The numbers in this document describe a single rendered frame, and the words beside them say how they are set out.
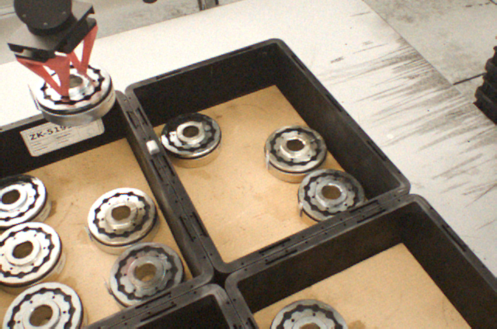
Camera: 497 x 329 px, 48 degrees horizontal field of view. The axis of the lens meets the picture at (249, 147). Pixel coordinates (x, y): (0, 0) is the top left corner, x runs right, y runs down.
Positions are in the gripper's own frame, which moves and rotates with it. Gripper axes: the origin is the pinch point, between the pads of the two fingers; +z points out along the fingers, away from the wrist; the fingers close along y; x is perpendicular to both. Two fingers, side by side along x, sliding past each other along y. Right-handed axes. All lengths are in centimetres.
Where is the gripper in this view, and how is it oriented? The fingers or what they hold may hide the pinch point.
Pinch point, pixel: (71, 78)
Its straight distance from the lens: 79.4
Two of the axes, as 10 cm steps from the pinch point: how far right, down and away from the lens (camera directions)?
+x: -9.5, -2.1, 2.4
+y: 3.2, -7.1, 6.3
